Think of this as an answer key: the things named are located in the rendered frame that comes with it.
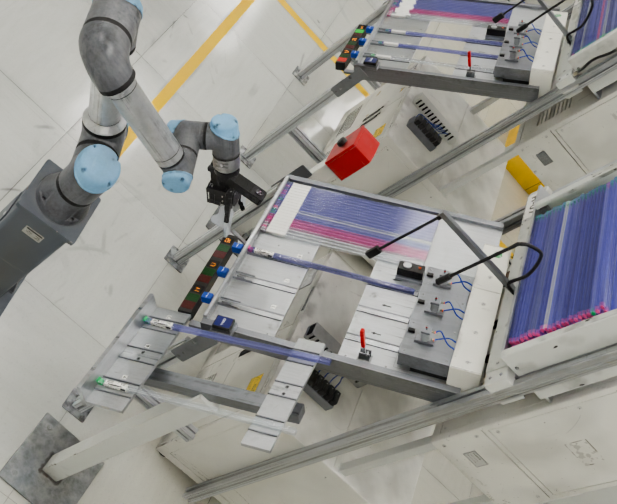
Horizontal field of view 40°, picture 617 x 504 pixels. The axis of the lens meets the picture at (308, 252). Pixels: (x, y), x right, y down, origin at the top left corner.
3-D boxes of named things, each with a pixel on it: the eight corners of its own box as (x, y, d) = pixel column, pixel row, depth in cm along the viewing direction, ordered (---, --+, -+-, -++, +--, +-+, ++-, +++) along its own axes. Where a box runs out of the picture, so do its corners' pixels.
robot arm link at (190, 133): (160, 142, 218) (202, 146, 218) (168, 111, 225) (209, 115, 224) (164, 163, 225) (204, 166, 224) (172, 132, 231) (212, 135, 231)
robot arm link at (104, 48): (102, 48, 179) (201, 192, 216) (114, 15, 186) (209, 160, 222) (56, 59, 183) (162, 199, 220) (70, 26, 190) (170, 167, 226)
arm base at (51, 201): (25, 202, 225) (42, 186, 219) (51, 166, 235) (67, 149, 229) (71, 236, 231) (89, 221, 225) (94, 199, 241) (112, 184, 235)
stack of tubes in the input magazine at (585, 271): (506, 344, 200) (606, 306, 183) (535, 215, 236) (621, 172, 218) (537, 377, 204) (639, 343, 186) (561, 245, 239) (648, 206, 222)
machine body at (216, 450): (144, 452, 284) (258, 404, 243) (225, 310, 333) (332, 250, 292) (277, 560, 303) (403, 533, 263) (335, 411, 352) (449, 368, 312)
